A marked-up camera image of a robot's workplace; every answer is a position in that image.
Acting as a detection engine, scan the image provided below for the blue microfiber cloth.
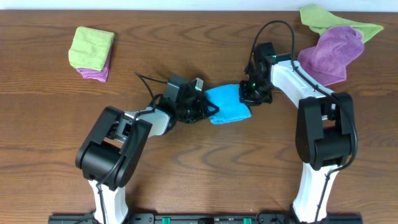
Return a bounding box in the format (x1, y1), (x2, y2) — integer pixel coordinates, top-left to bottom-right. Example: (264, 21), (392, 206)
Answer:
(205, 84), (252, 124)

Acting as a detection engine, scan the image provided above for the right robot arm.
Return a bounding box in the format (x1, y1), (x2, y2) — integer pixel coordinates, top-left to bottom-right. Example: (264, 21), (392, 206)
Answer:
(239, 42), (363, 223)

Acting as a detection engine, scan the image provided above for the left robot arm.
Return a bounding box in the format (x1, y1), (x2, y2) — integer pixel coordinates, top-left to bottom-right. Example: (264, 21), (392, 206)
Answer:
(75, 75), (220, 223)

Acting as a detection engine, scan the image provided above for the folded purple cloth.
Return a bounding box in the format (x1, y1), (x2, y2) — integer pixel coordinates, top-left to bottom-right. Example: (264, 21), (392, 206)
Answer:
(76, 48), (112, 82)

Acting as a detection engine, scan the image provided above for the crumpled purple cloth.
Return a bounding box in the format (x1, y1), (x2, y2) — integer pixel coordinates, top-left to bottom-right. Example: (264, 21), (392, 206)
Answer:
(298, 26), (364, 86)

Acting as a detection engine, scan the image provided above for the crumpled green cloth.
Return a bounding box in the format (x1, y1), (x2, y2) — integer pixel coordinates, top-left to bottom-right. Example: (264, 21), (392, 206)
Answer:
(299, 4), (384, 43)

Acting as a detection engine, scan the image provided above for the folded green cloth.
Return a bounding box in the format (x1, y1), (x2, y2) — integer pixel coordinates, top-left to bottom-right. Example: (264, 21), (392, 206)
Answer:
(68, 27), (115, 71)

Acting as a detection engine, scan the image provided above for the left black cable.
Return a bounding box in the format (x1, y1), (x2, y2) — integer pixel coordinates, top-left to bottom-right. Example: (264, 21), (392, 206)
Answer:
(74, 72), (170, 224)

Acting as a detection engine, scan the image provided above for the black cable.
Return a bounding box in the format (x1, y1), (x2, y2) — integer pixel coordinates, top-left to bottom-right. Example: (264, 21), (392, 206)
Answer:
(244, 20), (359, 224)
(74, 72), (170, 224)

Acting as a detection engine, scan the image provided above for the right black cable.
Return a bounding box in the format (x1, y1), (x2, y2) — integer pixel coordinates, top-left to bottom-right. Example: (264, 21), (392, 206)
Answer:
(244, 20), (359, 224)

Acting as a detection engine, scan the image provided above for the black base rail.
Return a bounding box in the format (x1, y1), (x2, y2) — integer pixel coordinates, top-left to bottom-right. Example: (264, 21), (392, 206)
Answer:
(48, 213), (363, 224)

